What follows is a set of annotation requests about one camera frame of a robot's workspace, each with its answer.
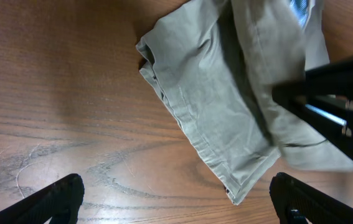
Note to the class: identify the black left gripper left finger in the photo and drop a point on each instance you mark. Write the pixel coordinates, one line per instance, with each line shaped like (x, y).
(56, 203)

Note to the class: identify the grey-green shorts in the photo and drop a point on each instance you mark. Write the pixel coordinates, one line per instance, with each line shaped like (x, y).
(214, 63)

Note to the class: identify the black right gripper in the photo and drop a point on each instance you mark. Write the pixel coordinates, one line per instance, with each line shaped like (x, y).
(330, 117)

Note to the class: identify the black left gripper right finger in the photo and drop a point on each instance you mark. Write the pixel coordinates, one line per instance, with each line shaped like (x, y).
(297, 202)

